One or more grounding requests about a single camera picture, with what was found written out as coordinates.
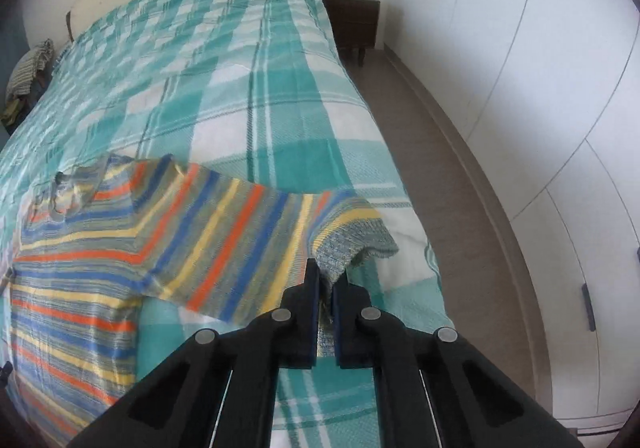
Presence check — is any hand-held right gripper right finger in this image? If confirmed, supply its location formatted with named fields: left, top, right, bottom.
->
left=332, top=272, right=587, bottom=448

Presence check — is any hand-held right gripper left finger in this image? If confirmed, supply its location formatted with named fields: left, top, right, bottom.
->
left=65, top=258, right=321, bottom=448

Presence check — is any striped knit sweater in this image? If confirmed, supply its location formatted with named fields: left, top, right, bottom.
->
left=0, top=154, right=400, bottom=444

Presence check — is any pile of checked clothes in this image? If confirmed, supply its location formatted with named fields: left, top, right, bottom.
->
left=2, top=38, right=55, bottom=127

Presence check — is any bed with teal plaid cover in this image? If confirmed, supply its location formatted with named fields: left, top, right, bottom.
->
left=0, top=0, right=457, bottom=448

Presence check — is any white wardrobe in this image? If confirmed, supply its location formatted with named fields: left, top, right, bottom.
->
left=385, top=0, right=640, bottom=422

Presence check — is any dark wooden nightstand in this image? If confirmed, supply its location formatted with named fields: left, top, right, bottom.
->
left=320, top=0, right=381, bottom=66

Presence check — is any grey wardrobe handle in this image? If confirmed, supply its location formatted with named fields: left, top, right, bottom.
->
left=581, top=282, right=597, bottom=332

